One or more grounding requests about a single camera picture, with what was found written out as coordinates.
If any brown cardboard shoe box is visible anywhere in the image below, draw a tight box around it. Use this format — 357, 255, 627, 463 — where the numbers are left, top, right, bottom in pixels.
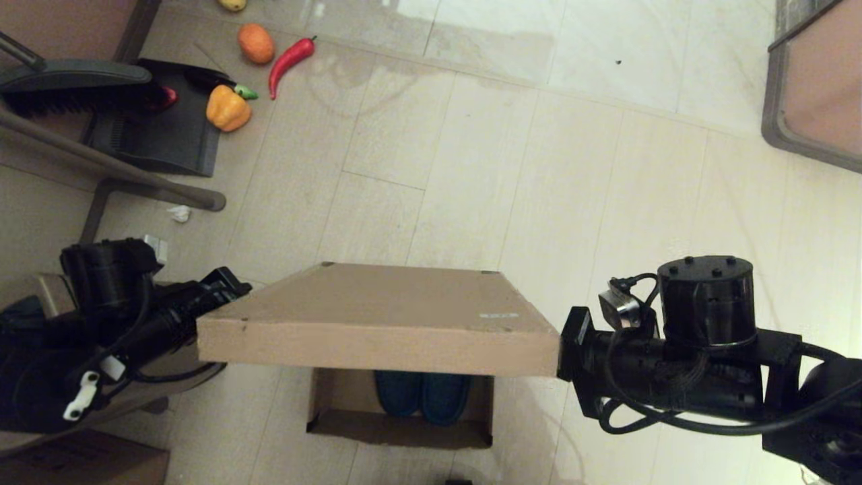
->
197, 261, 561, 450

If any dark blue rubber slipper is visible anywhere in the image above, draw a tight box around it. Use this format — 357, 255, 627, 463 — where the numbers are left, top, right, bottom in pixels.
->
374, 370, 424, 418
422, 372, 473, 426

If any brown trash bin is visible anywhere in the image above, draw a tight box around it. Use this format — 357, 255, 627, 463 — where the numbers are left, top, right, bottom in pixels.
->
0, 273, 226, 453

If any black dustpan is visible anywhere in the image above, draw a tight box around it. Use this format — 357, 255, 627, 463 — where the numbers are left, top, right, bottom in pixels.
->
86, 59, 236, 177

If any orange toy bell pepper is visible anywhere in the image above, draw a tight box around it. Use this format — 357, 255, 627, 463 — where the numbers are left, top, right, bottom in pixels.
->
205, 84, 253, 133

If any closed brown cardboard carton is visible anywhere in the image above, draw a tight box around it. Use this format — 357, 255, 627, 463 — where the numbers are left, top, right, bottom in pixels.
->
0, 431, 170, 485

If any dark toy eggplant green stem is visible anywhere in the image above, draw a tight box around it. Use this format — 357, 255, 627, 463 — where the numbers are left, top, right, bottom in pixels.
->
183, 67, 259, 100

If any red toy chili pepper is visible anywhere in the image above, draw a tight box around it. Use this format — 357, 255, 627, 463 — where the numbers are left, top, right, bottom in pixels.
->
268, 36, 317, 100

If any black broom brush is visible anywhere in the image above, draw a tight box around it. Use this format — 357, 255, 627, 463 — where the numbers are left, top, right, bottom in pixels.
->
0, 30, 163, 119

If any orange toy fruit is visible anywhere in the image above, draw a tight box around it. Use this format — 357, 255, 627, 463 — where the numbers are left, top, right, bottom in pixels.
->
237, 24, 275, 65

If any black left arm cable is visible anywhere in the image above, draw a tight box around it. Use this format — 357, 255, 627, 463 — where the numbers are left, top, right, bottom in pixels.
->
81, 276, 227, 386

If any brown metal tube frame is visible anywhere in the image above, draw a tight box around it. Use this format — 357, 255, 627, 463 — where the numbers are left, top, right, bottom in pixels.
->
0, 106, 227, 270

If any white cable clip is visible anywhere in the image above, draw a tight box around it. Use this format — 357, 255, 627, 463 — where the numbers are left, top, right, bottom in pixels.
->
64, 356, 127, 422

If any brown table with grey frame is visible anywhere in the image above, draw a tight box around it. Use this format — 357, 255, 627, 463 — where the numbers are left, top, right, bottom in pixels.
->
761, 0, 862, 174
0, 0, 164, 71

